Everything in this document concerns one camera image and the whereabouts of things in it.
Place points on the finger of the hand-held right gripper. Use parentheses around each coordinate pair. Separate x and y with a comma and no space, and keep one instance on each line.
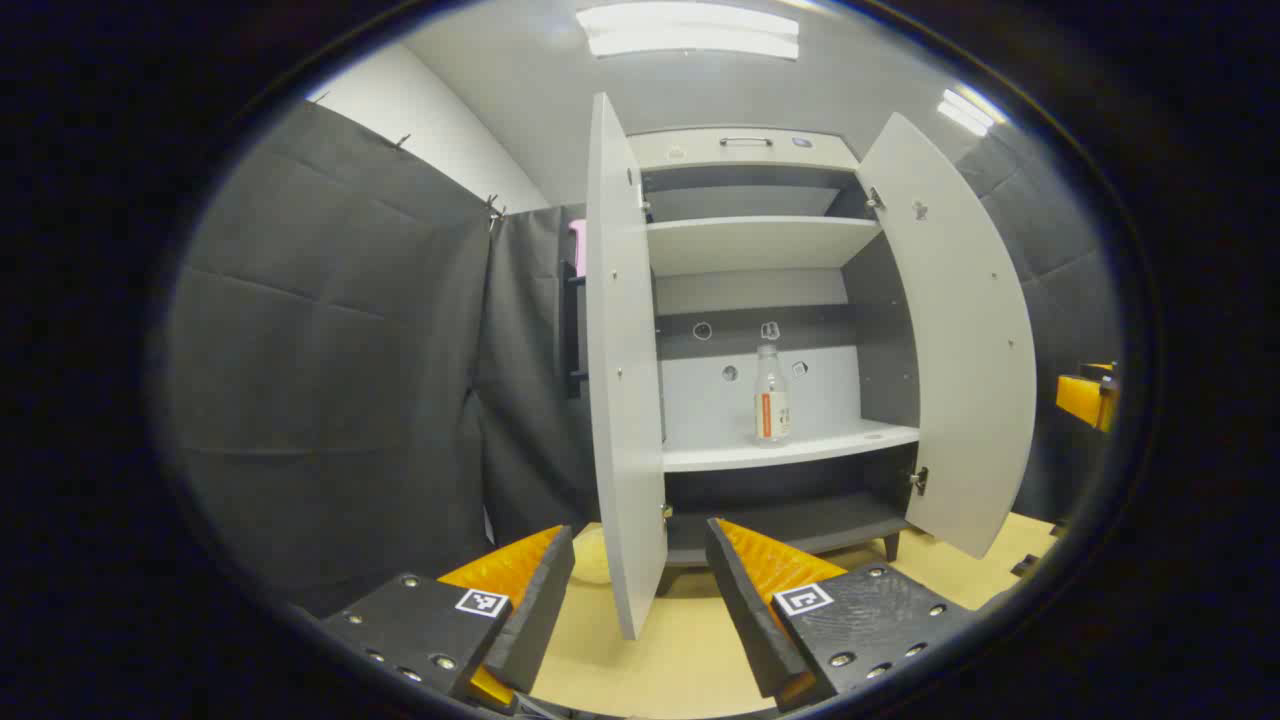
(1085,395)

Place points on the large ceiling light panel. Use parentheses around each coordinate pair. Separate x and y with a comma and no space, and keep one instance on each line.
(690,30)

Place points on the grey cabinet with shelves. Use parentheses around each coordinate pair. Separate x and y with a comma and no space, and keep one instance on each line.
(760,245)

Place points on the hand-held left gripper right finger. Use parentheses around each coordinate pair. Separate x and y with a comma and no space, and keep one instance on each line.
(750,610)

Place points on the small ceiling light panel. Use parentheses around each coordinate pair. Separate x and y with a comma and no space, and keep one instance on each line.
(968,110)

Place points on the clear plastic bottle orange label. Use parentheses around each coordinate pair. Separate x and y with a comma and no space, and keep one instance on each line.
(771,410)

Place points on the grey cabinet door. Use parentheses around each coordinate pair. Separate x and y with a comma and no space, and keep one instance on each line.
(960,350)
(625,400)

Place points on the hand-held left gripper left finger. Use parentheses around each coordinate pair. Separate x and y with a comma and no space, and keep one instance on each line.
(540,610)

